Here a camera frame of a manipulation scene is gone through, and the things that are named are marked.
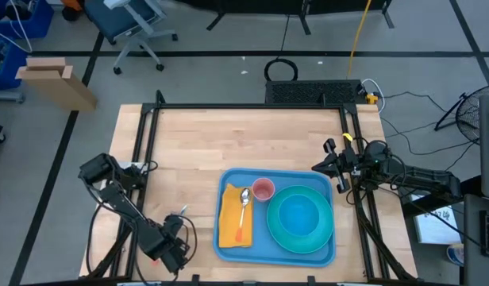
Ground blue plastic bowl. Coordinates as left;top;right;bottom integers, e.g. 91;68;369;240
278;193;321;238

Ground black floor cable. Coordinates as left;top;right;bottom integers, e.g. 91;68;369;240
381;91;479;160

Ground orange cloth napkin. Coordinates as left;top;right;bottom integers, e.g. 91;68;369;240
218;183;254;249

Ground black computer case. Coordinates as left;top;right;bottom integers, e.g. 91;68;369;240
264;79;368;106

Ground spoon with orange handle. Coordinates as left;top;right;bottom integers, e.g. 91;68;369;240
235;187;252;243

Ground black floor fan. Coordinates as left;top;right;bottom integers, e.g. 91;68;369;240
434;83;489;144

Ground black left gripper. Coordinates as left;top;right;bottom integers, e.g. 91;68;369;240
159;214;191;276

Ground coiled black cable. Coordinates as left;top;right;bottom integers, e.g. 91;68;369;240
263;57;299;83

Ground tall brown cardboard box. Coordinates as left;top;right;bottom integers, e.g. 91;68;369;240
15;57;98;112

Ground black table legs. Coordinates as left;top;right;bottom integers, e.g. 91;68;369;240
206;0;396;36

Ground grey monitor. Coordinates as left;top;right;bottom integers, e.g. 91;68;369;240
479;94;489;202

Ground pink plastic cup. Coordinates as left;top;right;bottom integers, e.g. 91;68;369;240
251;177;276;203

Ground green plastic plate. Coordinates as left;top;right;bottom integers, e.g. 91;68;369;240
266;184;335;255

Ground blue storage bin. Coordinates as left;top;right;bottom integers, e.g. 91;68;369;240
0;37;29;91
0;0;55;40

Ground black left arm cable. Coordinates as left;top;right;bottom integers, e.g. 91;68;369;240
85;198;125;275

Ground blue plastic tray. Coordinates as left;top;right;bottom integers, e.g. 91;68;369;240
212;167;337;268

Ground blue office chair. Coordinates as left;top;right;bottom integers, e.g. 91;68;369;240
83;0;179;75

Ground white bin cable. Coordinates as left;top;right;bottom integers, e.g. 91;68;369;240
0;0;33;54

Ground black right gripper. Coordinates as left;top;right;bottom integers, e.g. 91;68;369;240
311;137;367;195

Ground yellow cable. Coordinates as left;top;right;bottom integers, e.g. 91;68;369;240
346;0;373;79

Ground black aluminium table frame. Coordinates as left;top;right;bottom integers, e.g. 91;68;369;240
83;89;418;281

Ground white paper box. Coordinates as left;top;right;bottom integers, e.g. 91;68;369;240
410;194;462;245

